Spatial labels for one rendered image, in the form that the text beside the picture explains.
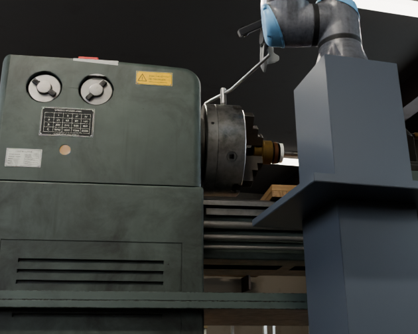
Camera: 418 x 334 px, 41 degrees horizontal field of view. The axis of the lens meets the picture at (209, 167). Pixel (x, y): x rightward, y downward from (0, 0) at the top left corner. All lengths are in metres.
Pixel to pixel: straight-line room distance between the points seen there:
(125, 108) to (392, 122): 0.75
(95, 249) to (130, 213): 0.13
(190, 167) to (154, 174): 0.10
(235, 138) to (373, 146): 0.55
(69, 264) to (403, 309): 0.83
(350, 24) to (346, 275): 0.68
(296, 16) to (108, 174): 0.67
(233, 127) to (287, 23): 0.42
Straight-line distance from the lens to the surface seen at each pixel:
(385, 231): 1.32
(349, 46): 1.53
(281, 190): 1.74
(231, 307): 1.51
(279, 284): 9.14
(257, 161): 1.91
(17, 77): 1.76
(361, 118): 1.39
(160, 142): 1.64
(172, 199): 1.59
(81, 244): 1.56
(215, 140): 1.78
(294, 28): 1.56
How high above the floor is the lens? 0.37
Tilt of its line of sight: 20 degrees up
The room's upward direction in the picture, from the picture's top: straight up
